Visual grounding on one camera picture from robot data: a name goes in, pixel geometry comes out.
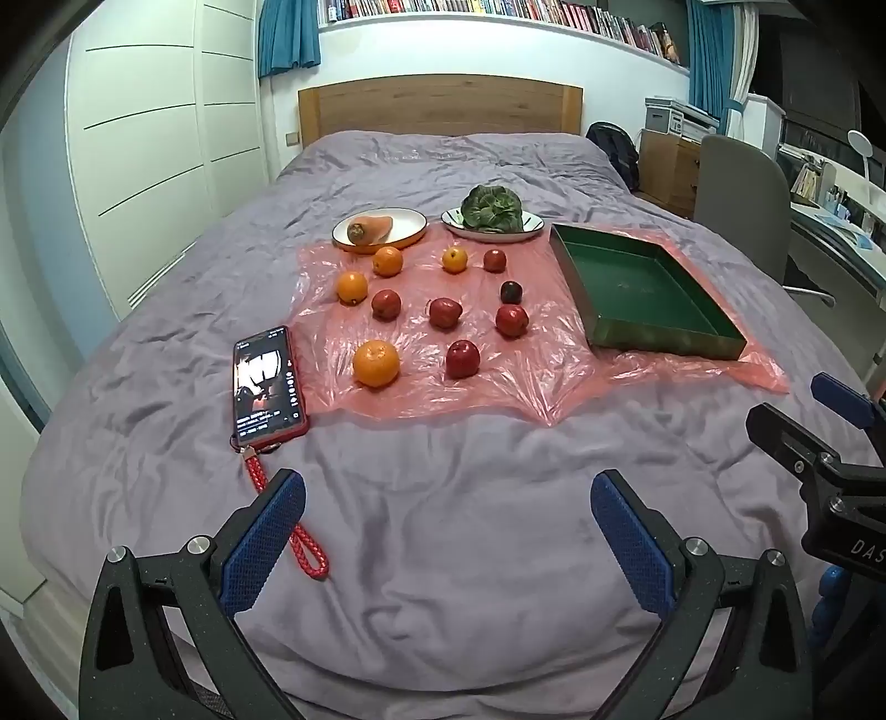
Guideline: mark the smooth orange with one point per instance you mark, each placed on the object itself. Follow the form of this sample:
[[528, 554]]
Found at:
[[352, 287]]

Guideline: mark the white desk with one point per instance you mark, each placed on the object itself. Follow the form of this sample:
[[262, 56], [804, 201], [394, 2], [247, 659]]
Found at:
[[844, 270]]

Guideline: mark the small red apple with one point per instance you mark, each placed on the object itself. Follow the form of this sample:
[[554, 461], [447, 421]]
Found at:
[[494, 260]]

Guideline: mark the white wall shelf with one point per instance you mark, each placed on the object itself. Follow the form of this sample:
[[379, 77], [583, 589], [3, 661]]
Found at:
[[450, 19]]

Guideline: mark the wooden headboard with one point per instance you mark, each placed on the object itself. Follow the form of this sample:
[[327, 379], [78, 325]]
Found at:
[[443, 104]]

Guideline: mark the black backpack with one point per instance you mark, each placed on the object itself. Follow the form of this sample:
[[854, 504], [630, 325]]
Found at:
[[616, 152]]

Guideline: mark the phone with red case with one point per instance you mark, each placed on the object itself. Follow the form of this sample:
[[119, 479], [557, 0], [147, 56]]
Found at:
[[266, 388]]

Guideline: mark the rough orange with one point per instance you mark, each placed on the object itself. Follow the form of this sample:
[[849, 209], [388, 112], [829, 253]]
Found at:
[[387, 261]]

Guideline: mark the pink plastic sheet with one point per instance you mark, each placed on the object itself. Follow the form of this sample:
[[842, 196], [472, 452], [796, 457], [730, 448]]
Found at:
[[415, 388]]

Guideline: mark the white plate with dark rim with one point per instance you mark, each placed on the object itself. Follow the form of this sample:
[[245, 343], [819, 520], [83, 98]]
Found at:
[[531, 224]]

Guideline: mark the white printer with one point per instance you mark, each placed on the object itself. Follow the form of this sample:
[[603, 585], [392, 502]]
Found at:
[[668, 118]]

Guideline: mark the small orange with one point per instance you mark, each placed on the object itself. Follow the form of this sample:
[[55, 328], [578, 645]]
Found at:
[[454, 259]]

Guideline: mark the dark plum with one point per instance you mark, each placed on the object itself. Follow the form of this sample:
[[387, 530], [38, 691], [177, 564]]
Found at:
[[511, 291]]

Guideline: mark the long blue curtain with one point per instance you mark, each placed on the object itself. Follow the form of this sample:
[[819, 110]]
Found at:
[[706, 62]]

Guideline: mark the red tomato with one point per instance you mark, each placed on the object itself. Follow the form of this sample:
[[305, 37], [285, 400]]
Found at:
[[385, 304]]

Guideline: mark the grey chair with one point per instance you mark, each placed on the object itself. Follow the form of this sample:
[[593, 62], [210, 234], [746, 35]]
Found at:
[[740, 194]]

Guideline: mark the large orange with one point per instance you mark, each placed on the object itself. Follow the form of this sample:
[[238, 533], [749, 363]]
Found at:
[[376, 363]]

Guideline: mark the white wardrobe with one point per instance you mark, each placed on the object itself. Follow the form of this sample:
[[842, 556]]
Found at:
[[152, 138]]

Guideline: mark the row of books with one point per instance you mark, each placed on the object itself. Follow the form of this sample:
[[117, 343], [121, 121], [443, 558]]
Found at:
[[554, 10]]

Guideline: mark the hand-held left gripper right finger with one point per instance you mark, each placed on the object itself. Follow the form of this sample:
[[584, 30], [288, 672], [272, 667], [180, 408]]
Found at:
[[633, 547]]

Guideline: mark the wooden nightstand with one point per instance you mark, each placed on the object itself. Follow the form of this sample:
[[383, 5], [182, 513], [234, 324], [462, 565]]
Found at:
[[664, 173]]

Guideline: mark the green leafy vegetable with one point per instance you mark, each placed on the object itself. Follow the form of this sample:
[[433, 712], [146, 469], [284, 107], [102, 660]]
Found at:
[[490, 208]]

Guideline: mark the white plate with orange rim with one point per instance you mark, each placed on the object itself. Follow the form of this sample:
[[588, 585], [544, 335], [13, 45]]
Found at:
[[408, 225]]

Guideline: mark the short blue curtain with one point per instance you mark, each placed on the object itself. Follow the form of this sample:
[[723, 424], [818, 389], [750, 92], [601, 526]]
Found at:
[[291, 34]]

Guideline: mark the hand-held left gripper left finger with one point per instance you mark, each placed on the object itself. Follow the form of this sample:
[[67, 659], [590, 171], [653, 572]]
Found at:
[[266, 540]]

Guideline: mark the white desk lamp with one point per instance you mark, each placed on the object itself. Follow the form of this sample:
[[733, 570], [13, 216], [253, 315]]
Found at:
[[862, 145]]

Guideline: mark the carrot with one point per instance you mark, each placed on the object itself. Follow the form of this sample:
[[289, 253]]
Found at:
[[374, 228]]

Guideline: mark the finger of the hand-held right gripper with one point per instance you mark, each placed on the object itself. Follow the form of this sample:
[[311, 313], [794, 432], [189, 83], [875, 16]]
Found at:
[[841, 400], [782, 433]]

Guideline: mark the green tray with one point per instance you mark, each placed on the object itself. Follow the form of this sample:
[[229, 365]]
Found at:
[[637, 291]]

